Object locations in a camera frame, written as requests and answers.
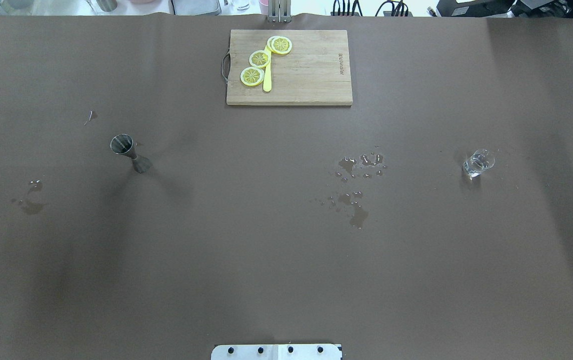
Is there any steel double jigger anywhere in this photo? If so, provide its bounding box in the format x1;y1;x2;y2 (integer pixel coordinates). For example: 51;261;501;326
109;133;153;174

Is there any clear glass measuring cup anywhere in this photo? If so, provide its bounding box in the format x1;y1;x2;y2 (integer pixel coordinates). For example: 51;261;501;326
462;148;496;179

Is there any pink plastic cup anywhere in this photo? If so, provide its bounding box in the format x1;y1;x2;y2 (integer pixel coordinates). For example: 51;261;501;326
257;0;269;16

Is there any yellow plastic knife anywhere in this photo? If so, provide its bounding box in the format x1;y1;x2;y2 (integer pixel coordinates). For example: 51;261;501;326
262;45;273;93

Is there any wooden cutting board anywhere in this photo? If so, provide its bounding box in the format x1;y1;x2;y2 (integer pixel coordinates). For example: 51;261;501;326
225;29;354;107

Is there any middle lemon slice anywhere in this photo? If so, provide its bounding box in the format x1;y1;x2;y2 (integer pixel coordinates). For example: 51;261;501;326
248;49;272;69

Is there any far lemon slice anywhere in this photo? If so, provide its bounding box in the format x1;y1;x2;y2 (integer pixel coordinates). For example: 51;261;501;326
266;35;293;55

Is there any metal lidded tray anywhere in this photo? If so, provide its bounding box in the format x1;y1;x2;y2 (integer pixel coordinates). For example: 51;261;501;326
171;0;221;16

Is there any lemon slice near handle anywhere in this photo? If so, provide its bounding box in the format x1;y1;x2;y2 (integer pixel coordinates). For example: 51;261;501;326
240;66;265;87

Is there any aluminium frame post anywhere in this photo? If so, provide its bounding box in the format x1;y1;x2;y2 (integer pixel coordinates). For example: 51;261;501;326
267;0;293;23

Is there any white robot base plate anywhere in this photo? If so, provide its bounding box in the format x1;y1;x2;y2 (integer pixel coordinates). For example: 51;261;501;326
210;343;344;360

